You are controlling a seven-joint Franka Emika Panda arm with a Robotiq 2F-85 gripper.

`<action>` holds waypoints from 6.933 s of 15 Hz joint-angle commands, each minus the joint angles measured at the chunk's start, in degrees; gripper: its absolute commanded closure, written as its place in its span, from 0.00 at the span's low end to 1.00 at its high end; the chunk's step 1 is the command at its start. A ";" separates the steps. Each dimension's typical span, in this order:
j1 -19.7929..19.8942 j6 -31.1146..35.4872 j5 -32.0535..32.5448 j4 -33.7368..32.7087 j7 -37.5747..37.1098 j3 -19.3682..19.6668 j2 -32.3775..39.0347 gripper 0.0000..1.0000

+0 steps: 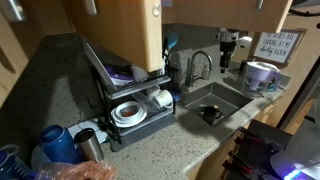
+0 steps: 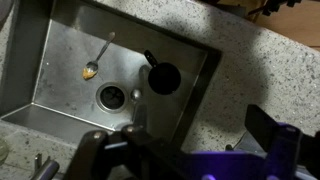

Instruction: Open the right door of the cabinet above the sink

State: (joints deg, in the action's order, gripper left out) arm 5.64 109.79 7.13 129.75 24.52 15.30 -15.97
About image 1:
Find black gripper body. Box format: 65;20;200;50
219;40;238;66

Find stainless steel sink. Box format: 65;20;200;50
179;81;255;128

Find wooden base cabinet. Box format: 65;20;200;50
185;95;285;180

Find wooden cabinet door with bumper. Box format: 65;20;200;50
65;0;165;73

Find wooden corner cabinet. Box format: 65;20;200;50
0;0;45;108

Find clear dish soap bottle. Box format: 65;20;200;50
201;64;211;81

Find curved steel faucet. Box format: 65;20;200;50
184;50;214;89

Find water filter pitcher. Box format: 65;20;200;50
240;61;283;98

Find black mug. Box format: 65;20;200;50
199;104;223;126

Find framed white text sign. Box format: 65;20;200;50
250;28;307;66

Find black utensil holder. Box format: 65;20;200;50
165;64;180;92

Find teal spatula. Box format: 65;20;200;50
167;33;179;52

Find black spatula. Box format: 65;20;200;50
162;37;170;62

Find robot mounting cart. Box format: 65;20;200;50
222;118;295;180

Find purple bowl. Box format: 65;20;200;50
104;64;135;85

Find large white dinner plate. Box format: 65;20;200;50
82;39;133;93

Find white paper mat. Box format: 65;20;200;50
67;119;108;145

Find stainless steel tumbler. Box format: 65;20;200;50
73;127;106;164

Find blue water bottle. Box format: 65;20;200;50
38;124;83;165

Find red handled clamp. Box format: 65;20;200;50
222;151;255;175
233;127;265;145

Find black cable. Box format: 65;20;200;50
287;5;320;18

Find black wire dish rack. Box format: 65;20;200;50
83;36;177;153

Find metal corner cabinet handle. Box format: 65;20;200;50
0;0;27;23

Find blue jug with white handle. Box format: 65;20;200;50
0;144;33;180

